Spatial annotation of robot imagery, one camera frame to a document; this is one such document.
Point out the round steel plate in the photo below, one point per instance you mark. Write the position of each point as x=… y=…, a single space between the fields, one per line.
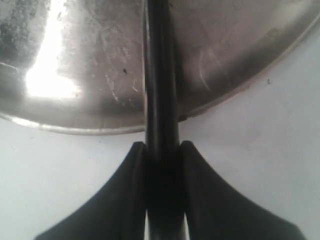
x=75 y=66

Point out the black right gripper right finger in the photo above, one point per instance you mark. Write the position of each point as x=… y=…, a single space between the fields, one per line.
x=217 y=211

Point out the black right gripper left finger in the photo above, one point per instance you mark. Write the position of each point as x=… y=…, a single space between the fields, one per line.
x=116 y=212

